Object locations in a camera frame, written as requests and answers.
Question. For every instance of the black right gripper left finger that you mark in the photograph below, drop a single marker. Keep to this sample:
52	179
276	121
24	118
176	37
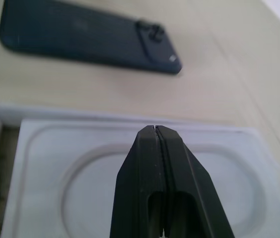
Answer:
139	173

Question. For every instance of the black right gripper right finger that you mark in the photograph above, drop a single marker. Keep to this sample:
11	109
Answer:
186	173

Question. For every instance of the dark blue smartphone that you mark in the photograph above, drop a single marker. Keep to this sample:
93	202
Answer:
80	39

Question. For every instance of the white moulded box insert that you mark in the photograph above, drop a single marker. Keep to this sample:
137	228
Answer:
55	161

